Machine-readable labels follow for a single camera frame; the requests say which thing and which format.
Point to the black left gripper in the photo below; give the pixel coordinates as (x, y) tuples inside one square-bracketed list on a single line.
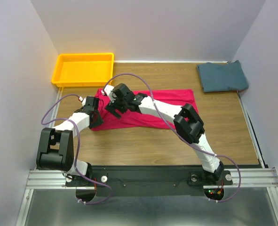
[(99, 121)]

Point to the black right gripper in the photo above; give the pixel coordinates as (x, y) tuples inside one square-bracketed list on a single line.
[(113, 105)]

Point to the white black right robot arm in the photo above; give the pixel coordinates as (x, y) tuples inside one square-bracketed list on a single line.
[(183, 120)]

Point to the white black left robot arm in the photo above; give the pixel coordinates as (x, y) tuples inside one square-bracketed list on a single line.
[(56, 146)]

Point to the yellow plastic tray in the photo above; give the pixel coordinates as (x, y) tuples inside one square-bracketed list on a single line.
[(83, 70)]

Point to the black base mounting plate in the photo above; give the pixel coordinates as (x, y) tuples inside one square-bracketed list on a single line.
[(125, 181)]

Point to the folded teal t shirt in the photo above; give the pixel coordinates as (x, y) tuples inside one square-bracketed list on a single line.
[(222, 78)]

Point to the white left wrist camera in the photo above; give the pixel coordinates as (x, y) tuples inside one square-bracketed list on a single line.
[(83, 100)]

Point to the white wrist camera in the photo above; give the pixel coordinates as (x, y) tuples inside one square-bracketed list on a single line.
[(83, 100), (107, 91)]

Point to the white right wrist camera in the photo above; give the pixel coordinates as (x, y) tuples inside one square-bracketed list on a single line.
[(107, 91)]

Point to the aluminium frame rails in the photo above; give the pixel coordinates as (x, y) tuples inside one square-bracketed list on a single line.
[(152, 196)]

